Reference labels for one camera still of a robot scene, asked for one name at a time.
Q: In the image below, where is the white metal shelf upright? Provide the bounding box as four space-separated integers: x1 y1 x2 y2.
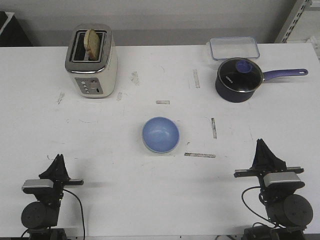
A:
274 0 320 44

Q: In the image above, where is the glass pot lid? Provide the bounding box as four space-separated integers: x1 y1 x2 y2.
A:
217 57 263 93

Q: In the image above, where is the toast slice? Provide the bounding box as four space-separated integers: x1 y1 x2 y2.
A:
83 29 101 61

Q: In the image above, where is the cream two-slot toaster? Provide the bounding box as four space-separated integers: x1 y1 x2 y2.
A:
64 23 118 99

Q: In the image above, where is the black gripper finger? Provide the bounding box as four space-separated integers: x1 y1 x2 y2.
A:
261 139 287 171
38 154 60 179
59 154 71 181
250 138 265 170

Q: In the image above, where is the clear plastic food container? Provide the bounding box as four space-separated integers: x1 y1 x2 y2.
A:
208 36 260 61

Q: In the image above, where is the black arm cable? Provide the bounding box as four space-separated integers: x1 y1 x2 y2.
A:
241 185 283 230
19 189 86 238

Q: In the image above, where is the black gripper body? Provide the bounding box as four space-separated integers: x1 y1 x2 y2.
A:
39 178 84 209
233 166 304 200

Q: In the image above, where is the blue bowl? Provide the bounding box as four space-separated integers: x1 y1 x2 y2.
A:
142 116 180 154

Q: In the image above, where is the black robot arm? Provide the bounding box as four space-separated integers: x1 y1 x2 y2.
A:
59 140 314 238
21 154 84 240

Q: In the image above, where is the green bowl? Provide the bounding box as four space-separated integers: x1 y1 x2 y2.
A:
142 135 180 154

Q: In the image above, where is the dark blue saucepan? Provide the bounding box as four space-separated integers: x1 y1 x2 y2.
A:
215 57 309 103

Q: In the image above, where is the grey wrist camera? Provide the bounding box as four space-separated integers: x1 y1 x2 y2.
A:
263 172 305 189
21 179 54 195

